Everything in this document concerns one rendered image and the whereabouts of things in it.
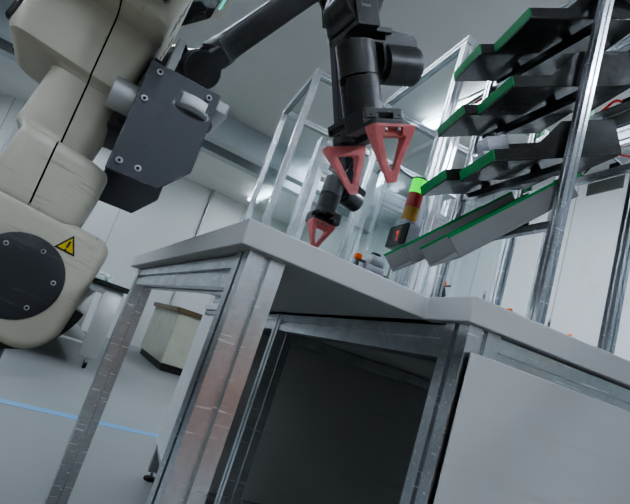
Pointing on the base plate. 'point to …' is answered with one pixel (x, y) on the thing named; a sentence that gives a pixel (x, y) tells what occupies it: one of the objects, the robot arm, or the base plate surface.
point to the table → (299, 273)
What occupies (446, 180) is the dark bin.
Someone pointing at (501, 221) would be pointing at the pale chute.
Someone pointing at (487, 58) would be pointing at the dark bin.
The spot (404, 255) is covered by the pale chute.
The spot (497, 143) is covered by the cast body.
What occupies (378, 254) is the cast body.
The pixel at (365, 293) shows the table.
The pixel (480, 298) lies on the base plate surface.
